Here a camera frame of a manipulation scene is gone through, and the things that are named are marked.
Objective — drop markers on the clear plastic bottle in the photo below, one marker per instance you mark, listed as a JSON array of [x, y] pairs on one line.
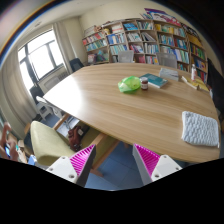
[[193, 72]]

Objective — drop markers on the beige window curtain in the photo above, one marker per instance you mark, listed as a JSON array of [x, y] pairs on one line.
[[16, 102]]

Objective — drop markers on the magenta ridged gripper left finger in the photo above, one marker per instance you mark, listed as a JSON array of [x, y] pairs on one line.
[[75, 168]]

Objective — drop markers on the white plastic chair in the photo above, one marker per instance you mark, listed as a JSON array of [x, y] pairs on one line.
[[46, 108]]

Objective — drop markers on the dark office chair by window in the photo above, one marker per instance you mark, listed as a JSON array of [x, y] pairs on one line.
[[76, 64]]

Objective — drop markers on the grey chair behind table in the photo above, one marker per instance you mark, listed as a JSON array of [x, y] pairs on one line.
[[126, 56], [166, 59]]

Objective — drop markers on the teal hardcover book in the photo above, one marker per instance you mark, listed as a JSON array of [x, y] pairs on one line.
[[154, 80]]

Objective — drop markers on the yellow book on table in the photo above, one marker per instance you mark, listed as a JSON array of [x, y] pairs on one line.
[[197, 84]]

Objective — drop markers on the grey stack of papers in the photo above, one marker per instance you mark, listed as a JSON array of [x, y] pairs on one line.
[[169, 74]]

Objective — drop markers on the grey chair behind table left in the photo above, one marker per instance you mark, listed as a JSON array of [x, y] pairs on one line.
[[126, 56]]

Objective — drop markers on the green cushioned wooden chair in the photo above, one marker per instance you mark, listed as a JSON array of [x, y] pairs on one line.
[[48, 145]]

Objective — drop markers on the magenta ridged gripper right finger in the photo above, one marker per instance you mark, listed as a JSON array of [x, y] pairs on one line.
[[152, 166]]

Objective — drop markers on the light grey quilted towel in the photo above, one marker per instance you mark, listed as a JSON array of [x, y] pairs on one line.
[[199, 130]]

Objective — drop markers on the grey chair behind table right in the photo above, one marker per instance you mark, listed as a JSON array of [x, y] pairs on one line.
[[166, 59]]

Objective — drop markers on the window with dark frame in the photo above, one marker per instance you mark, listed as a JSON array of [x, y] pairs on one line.
[[39, 57]]

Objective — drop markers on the small jar with red lid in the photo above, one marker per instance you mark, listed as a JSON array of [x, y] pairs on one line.
[[144, 83]]

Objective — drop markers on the brown leather bag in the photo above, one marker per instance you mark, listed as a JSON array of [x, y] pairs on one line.
[[75, 135]]

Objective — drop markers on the green plastic bag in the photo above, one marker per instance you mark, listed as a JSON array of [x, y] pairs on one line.
[[129, 84]]

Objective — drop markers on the white radiator under window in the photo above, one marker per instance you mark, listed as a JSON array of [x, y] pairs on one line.
[[50, 80]]

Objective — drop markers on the large wooden bookshelf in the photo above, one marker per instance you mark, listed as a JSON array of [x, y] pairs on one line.
[[146, 38]]

